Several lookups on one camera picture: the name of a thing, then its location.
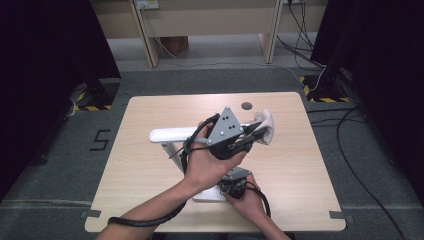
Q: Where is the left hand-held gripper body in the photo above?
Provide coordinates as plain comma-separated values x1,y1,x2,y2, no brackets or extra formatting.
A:
206,106,253,161

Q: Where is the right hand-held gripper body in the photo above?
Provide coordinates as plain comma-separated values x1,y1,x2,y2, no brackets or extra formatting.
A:
218,166,253,200

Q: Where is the white desk lamp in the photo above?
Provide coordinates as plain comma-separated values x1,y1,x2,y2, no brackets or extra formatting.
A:
148,122,265,204

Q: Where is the person's right hand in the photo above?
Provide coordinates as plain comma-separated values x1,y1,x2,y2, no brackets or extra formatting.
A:
224,175,268,223

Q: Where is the person's left hand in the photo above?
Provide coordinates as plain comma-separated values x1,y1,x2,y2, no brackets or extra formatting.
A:
183,120,250,198

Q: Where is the black stand base striped tape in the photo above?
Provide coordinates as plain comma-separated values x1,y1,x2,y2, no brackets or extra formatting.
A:
299,74,352,104
69,78,121,112

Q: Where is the dark tape strip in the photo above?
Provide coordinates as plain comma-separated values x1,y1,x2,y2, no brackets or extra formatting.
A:
328,210,355,224
80,208,102,220

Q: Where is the black curtain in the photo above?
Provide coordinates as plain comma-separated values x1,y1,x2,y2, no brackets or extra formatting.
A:
0,0,121,202
309,0,424,205

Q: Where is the white power strip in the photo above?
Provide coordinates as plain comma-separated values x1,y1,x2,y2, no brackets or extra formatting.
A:
135,0,161,11

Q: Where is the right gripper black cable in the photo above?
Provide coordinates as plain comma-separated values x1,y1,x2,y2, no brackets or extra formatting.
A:
244,184,272,219

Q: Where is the white floor cable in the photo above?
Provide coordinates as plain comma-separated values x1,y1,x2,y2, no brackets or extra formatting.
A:
152,35,327,92

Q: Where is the long black floor cable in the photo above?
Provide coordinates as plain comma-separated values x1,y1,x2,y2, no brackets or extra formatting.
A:
335,105,407,240

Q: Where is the bundle of black cables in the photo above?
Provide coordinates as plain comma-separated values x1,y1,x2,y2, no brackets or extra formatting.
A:
275,0,327,68

